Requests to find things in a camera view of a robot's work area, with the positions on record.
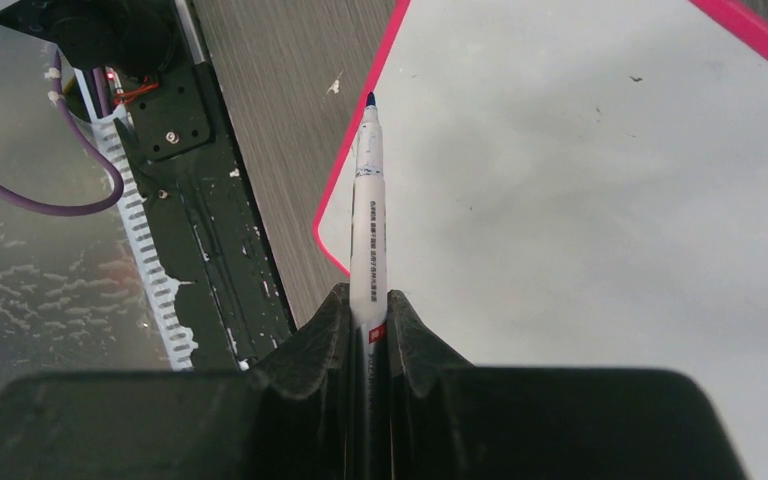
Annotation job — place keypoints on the white marker pen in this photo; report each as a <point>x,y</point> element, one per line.
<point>368,440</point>

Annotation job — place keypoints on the white slotted cable rail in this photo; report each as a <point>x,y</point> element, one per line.
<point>152,265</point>

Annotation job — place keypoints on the pink framed whiteboard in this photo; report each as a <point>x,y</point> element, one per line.
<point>584,184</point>

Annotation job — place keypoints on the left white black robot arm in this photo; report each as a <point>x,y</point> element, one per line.
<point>134,37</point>

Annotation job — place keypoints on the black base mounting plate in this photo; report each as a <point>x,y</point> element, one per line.
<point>221,298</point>

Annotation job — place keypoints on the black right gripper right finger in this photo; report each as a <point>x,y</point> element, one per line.
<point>455,420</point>

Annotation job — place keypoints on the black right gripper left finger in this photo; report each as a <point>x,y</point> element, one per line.
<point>283,418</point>

